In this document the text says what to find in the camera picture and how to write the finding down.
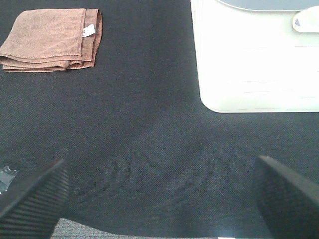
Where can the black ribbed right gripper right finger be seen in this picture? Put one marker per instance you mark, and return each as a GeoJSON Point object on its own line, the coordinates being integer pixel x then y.
{"type": "Point", "coordinates": [287, 201]}

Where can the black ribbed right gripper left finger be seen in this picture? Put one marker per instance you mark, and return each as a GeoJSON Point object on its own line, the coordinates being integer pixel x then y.
{"type": "Point", "coordinates": [32, 208]}

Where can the clear adhesive tape piece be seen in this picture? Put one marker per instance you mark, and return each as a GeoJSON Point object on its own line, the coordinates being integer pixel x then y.
{"type": "Point", "coordinates": [7, 175]}

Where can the black fabric table mat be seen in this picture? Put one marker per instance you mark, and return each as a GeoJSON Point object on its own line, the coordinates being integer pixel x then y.
{"type": "Point", "coordinates": [145, 157]}

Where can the white plastic storage box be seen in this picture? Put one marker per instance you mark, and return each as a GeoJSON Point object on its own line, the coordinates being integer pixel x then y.
{"type": "Point", "coordinates": [257, 56]}

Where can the folded brown towel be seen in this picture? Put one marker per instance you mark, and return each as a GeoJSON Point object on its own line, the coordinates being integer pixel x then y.
{"type": "Point", "coordinates": [51, 39]}

